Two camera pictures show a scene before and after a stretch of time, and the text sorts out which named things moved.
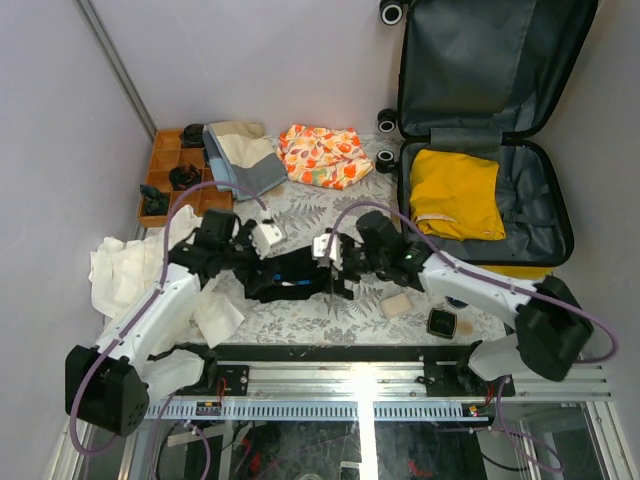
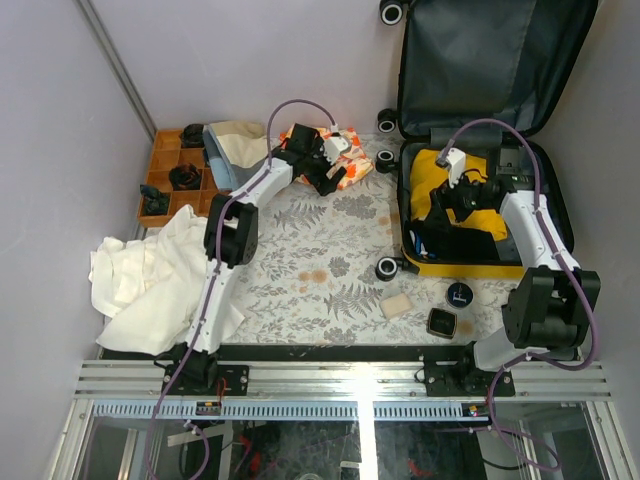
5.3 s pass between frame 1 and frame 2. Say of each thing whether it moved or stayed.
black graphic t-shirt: moved
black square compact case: stayed
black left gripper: moved
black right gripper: moved
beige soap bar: stayed
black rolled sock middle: stayed
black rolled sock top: stayed
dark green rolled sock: stayed
